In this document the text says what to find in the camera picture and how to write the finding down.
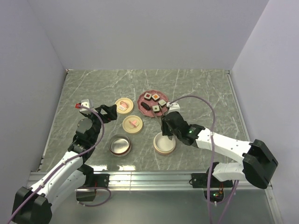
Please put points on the black seaweed piece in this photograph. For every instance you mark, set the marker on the black seaweed piece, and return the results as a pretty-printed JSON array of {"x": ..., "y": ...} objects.
[{"x": 145, "y": 106}]

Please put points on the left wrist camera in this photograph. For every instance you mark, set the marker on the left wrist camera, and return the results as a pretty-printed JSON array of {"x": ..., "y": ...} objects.
[{"x": 84, "y": 106}]

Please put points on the steel food tongs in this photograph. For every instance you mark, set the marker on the steel food tongs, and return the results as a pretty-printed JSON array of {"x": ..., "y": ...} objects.
[{"x": 161, "y": 115}]

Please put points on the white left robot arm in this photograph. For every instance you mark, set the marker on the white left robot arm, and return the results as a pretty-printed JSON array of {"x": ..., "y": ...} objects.
[{"x": 36, "y": 204}]

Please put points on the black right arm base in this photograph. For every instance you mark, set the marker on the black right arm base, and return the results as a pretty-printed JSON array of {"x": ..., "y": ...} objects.
[{"x": 198, "y": 180}]

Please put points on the yellow sushi roll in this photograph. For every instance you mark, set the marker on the yellow sushi roll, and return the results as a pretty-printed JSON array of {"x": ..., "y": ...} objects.
[{"x": 162, "y": 103}]

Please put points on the cream lid pink handle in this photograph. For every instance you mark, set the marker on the cream lid pink handle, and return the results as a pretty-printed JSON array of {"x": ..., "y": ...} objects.
[{"x": 132, "y": 124}]

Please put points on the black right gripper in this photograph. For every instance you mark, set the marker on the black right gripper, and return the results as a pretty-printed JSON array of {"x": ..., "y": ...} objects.
[{"x": 164, "y": 129}]

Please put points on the aluminium front rail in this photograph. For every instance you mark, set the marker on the aluminium front rail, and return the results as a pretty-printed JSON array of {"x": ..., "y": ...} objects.
[{"x": 143, "y": 181}]

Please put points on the steel round container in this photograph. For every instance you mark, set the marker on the steel round container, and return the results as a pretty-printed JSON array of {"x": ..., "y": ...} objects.
[{"x": 119, "y": 145}]

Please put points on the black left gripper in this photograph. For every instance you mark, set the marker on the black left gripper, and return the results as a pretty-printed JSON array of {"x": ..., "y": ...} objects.
[{"x": 110, "y": 115}]

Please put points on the cream round lunch container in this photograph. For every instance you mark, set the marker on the cream round lunch container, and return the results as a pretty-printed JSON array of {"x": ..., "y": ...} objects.
[{"x": 163, "y": 145}]

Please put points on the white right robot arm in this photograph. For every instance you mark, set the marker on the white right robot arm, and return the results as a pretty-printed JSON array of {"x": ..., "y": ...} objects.
[{"x": 253, "y": 161}]

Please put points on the cream lid with label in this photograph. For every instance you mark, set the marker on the cream lid with label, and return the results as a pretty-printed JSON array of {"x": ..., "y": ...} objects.
[{"x": 124, "y": 105}]

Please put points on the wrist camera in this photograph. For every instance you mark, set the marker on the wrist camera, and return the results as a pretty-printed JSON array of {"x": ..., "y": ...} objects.
[
  {"x": 84, "y": 106},
  {"x": 173, "y": 107}
]

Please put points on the pink dotted plate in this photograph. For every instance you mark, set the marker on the pink dotted plate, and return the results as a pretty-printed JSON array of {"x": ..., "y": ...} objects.
[{"x": 151, "y": 103}]

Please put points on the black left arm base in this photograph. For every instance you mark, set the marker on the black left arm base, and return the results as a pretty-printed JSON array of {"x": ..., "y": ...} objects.
[{"x": 93, "y": 179}]

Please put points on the red centre sushi roll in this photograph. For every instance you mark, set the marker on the red centre sushi roll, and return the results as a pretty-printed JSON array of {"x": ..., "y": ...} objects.
[{"x": 147, "y": 96}]

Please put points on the orange centre sushi roll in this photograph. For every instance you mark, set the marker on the orange centre sushi roll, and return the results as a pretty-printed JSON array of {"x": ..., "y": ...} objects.
[{"x": 155, "y": 97}]

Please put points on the green sushi roll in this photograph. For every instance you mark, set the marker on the green sushi roll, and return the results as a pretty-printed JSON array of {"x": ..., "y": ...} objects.
[{"x": 156, "y": 108}]

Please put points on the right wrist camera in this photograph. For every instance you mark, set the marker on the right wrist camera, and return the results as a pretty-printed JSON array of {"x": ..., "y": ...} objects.
[{"x": 173, "y": 107}]

